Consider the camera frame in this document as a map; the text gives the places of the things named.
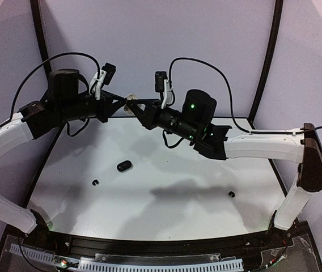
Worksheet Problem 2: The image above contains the white earbud charging case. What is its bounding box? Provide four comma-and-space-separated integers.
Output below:
123, 93, 137, 116

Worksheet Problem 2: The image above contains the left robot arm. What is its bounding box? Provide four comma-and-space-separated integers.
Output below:
0, 63, 126, 235

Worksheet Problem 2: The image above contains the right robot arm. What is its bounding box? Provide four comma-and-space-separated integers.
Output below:
126, 90, 322, 231

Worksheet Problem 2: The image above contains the black earbud charging case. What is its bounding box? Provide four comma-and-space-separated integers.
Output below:
116, 160, 133, 173

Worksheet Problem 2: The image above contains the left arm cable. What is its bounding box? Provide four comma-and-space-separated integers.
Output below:
9, 51, 101, 137

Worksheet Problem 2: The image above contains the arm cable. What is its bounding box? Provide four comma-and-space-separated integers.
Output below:
162, 57, 322, 176
9, 51, 101, 137

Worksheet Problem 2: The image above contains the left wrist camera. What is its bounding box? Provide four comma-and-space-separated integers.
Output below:
101, 62, 116, 86

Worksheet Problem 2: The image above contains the left black frame post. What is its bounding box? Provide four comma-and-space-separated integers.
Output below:
29, 0, 65, 122

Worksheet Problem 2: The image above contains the black front frame rail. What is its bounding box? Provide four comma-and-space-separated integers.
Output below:
49, 231, 273, 256

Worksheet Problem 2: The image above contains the white slotted cable duct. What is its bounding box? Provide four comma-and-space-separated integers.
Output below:
8, 243, 244, 272

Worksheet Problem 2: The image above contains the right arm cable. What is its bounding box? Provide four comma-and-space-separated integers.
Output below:
162, 57, 322, 176

